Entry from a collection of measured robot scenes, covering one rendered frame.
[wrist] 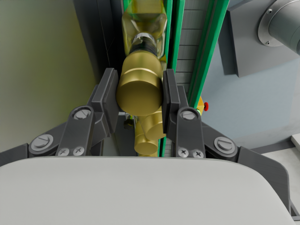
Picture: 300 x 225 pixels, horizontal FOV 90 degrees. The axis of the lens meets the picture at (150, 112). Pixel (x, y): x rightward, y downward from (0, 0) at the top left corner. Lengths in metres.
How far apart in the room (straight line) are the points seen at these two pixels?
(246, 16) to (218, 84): 0.33
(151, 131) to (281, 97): 1.07
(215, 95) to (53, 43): 0.85
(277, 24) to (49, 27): 0.69
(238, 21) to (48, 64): 0.67
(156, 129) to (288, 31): 0.61
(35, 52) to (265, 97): 1.08
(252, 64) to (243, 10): 0.25
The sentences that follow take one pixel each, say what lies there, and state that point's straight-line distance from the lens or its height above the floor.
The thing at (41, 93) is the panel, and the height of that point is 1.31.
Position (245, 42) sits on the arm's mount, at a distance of 0.80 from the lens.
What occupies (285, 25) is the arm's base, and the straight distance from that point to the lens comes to 0.73.
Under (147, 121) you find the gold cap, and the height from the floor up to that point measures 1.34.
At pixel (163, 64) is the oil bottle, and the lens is 0.23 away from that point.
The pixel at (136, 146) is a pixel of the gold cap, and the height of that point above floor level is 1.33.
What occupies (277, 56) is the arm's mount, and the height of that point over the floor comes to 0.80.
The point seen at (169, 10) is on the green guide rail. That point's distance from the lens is 0.32.
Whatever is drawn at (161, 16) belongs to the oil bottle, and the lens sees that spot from 0.21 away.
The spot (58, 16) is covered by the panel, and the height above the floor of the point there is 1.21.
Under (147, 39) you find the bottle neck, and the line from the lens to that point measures 0.17.
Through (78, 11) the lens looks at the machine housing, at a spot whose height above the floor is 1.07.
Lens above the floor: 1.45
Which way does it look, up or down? 45 degrees down
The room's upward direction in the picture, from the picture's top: 179 degrees counter-clockwise
